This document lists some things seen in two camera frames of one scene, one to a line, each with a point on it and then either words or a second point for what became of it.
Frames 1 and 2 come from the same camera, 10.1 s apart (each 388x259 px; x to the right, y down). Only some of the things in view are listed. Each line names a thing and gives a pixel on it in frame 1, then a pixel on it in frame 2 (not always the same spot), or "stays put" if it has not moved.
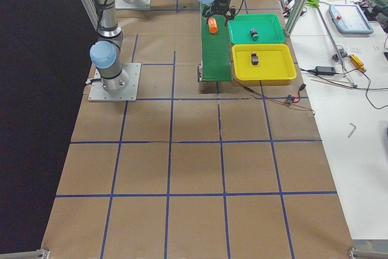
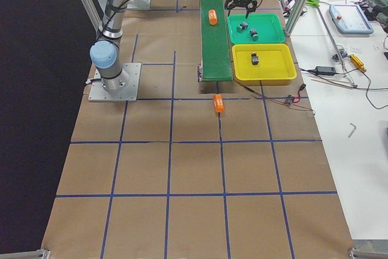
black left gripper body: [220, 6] to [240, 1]
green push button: [253, 33] stays put
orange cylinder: [213, 25] to [218, 103]
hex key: [353, 130] stays put
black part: [254, 58] stays put
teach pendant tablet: [350, 19] stays put
